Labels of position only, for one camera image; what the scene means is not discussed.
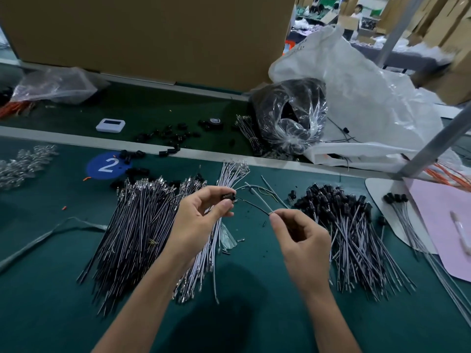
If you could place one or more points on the clear bag with black contents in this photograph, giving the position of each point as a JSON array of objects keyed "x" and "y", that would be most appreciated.
[{"x": 291, "y": 114}]

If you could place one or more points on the small clear plastic piece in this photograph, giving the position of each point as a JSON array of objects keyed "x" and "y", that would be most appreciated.
[{"x": 227, "y": 237}]

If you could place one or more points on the large white plastic sack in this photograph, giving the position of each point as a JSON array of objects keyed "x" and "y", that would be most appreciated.
[{"x": 364, "y": 95}]

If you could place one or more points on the pink paper sheet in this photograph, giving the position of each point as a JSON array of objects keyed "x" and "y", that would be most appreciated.
[{"x": 447, "y": 225}]

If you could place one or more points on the clear plastic strip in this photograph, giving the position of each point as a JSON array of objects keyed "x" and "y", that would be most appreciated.
[{"x": 48, "y": 237}]

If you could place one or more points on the grey metal frame post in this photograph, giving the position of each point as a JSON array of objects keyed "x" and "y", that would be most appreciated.
[
  {"x": 399, "y": 29},
  {"x": 440, "y": 147}
]

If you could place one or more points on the brown cardboard panel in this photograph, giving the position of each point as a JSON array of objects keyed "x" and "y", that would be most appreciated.
[{"x": 147, "y": 36}]

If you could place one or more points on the blue round number sticker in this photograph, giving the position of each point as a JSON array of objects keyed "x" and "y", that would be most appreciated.
[{"x": 107, "y": 165}]

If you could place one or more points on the stack of cardboard boxes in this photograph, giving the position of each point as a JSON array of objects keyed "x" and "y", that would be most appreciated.
[{"x": 452, "y": 40}]

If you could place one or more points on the person's right forearm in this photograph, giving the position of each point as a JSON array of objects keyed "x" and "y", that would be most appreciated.
[{"x": 331, "y": 323}]

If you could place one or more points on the crumpled clear plastic bag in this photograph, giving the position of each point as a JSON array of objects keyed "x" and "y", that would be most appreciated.
[{"x": 55, "y": 84}]

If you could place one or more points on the person's left hand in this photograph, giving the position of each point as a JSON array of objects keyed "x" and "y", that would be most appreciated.
[{"x": 195, "y": 228}]

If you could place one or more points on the black plastic caps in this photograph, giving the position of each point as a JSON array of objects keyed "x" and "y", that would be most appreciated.
[{"x": 173, "y": 139}]

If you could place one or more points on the small white timer device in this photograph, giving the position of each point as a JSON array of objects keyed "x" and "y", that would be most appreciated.
[{"x": 110, "y": 125}]

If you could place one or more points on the person's right hand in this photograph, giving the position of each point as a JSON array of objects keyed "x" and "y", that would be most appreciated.
[{"x": 302, "y": 250}]

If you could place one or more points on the person's left forearm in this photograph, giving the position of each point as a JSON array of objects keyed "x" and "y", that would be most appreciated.
[{"x": 136, "y": 312}]

